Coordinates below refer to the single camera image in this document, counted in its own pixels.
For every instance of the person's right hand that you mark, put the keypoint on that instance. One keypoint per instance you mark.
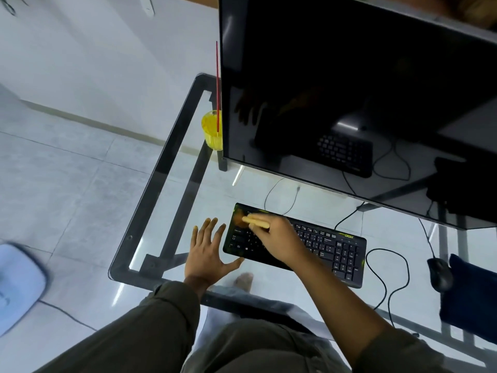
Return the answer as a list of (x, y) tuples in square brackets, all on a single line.
[(279, 240)]

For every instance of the person's left hand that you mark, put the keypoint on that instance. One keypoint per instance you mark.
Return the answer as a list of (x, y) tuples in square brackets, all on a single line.
[(204, 260)]

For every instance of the black keyboard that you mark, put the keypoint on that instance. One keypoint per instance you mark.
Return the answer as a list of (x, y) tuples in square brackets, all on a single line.
[(334, 252)]

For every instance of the person's right forearm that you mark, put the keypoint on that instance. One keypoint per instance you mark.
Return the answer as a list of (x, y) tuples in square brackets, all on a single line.
[(338, 306)]

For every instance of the person's left forearm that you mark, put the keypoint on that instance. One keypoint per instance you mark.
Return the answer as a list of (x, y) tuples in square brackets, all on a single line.
[(196, 287)]

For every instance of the person's legs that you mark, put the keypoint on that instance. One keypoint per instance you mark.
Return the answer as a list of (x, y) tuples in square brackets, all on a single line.
[(248, 306)]

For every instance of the glass desk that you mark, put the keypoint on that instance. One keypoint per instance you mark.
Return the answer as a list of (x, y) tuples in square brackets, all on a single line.
[(217, 190)]

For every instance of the yellow plastic cup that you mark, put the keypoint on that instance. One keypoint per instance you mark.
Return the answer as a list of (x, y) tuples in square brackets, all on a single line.
[(211, 132)]

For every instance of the black computer mouse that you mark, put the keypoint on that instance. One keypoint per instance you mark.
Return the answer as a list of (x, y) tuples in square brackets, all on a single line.
[(440, 273)]

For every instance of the red thin stick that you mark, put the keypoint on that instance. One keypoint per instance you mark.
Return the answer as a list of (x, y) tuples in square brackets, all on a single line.
[(217, 85)]

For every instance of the black monitor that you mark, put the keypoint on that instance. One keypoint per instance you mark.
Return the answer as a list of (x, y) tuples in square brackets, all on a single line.
[(349, 73)]

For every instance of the dark blue cloth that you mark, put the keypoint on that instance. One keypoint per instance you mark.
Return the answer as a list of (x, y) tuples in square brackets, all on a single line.
[(470, 295)]

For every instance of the brown wooden cabinet top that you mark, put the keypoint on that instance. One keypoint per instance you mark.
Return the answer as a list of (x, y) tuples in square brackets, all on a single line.
[(198, 0)]

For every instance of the green plant leaves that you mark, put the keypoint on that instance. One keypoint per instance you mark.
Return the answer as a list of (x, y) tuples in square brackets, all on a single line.
[(7, 5)]

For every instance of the white wall plug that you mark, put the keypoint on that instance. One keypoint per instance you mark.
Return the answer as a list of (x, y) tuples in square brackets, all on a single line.
[(146, 5)]

